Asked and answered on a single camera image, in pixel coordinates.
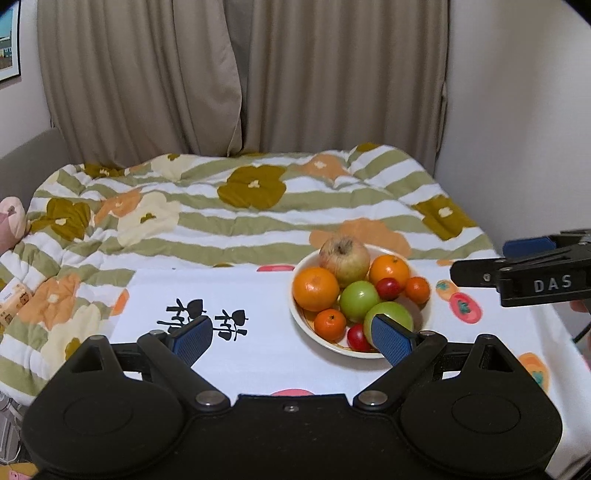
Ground tissue packet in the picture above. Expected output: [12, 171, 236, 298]
[0, 282, 37, 326]

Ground small reddish mandarin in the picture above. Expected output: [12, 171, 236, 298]
[405, 276, 431, 304]

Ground red cherry tomato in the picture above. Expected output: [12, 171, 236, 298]
[347, 323, 376, 352]
[375, 278, 403, 300]

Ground beige curtain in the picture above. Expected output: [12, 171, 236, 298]
[38, 0, 243, 168]
[226, 0, 450, 163]

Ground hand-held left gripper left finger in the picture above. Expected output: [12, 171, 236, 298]
[69, 315, 232, 409]

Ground pink plush toy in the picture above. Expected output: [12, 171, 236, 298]
[0, 196, 28, 251]

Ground large orange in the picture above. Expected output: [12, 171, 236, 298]
[292, 267, 341, 312]

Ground framed wall poster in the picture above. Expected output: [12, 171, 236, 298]
[0, 0, 23, 84]

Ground small orange mandarin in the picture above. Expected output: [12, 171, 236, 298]
[315, 308, 347, 342]

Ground cream printed bowl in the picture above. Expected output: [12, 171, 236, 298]
[288, 246, 435, 360]

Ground green apple front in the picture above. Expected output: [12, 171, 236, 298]
[363, 301, 415, 341]

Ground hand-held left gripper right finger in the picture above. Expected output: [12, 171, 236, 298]
[353, 314, 515, 409]

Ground medium orange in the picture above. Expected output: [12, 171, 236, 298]
[369, 255, 411, 289]

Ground beige upholstered headboard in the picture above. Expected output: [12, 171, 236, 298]
[0, 127, 71, 200]

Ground white printed cloth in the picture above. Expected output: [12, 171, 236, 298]
[111, 256, 591, 398]

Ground floral striped quilt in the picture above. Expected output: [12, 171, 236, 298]
[0, 143, 497, 407]

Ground green apple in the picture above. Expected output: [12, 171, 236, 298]
[339, 281, 382, 322]
[363, 301, 415, 341]

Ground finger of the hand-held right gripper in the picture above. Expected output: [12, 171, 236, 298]
[502, 230, 591, 257]
[450, 244, 591, 289]

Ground yellow-red apple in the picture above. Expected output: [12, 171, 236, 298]
[318, 235, 371, 288]

